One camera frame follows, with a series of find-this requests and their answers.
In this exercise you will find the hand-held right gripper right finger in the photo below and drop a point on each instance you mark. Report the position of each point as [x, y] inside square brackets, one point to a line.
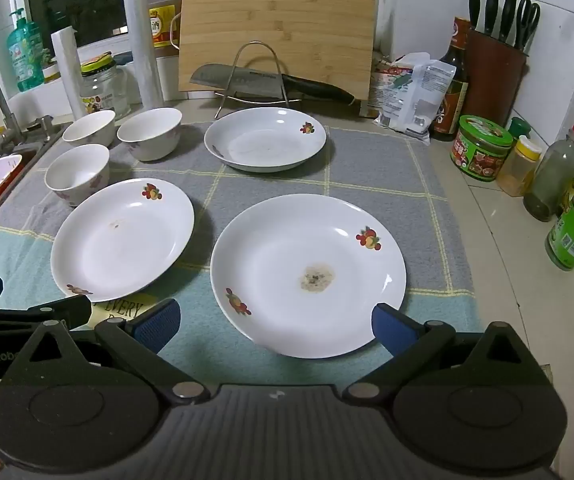
[392, 327]

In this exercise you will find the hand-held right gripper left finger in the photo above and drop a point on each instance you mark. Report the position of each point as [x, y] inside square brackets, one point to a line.
[159, 322]

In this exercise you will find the white bowls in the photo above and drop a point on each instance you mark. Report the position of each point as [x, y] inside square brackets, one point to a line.
[117, 250]

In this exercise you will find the white floral plate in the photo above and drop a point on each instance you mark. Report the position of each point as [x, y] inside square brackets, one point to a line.
[277, 260]
[262, 142]

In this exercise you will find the white floral bowl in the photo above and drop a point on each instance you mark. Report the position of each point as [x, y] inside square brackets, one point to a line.
[74, 172]
[149, 127]
[89, 127]

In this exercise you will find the grey checked cloth mat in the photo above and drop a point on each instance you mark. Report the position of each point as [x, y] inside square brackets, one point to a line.
[367, 175]

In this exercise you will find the stainless steel sink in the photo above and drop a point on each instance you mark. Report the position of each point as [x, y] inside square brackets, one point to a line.
[32, 136]

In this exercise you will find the metal soap dispenser pump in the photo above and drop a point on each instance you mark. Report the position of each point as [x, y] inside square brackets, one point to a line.
[46, 122]

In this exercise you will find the green lidded sauce jar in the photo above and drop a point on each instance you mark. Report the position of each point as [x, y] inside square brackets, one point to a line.
[479, 152]

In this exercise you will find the yellow capped spice bottle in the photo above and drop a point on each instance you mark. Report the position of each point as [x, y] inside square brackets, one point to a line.
[517, 170]

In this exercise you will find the glass jar with green lid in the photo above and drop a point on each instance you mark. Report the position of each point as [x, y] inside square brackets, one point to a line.
[102, 90]

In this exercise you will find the red capped glass bottle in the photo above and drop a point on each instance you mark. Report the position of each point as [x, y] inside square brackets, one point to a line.
[552, 175]

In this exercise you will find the small potted plant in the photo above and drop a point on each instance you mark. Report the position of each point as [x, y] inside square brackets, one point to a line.
[51, 72]

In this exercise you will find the short plastic wrap roll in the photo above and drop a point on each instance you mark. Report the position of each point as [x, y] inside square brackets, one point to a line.
[67, 75]

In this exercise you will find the white plastic packet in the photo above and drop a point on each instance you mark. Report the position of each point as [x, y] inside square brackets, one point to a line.
[417, 100]

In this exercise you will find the dark soy sauce bottle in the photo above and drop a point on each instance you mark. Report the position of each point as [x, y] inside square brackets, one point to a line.
[454, 105]

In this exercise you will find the green detergent bottle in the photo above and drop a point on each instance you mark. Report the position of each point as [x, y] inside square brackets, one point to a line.
[27, 55]

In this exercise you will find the green capped small bottle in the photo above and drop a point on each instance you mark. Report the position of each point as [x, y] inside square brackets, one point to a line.
[519, 127]

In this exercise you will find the red and white packet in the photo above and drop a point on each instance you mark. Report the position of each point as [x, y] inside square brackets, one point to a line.
[384, 85]

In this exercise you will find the blue soap dish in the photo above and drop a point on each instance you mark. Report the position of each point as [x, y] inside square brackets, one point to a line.
[122, 57]

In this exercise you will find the brown knife block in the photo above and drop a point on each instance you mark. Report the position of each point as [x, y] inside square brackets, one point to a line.
[492, 80]

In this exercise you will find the tall plastic wrap roll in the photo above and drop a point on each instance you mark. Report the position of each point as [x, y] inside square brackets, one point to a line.
[142, 50]

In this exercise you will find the dark window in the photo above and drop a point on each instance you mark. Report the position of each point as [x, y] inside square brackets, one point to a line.
[82, 0]

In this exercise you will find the cooking oil bottle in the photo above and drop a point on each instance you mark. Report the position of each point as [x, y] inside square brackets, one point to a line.
[162, 15]

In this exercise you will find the black kitchen scissors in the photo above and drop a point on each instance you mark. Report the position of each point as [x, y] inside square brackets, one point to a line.
[523, 35]

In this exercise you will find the bamboo cutting board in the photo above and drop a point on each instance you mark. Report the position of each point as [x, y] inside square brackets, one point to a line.
[277, 15]

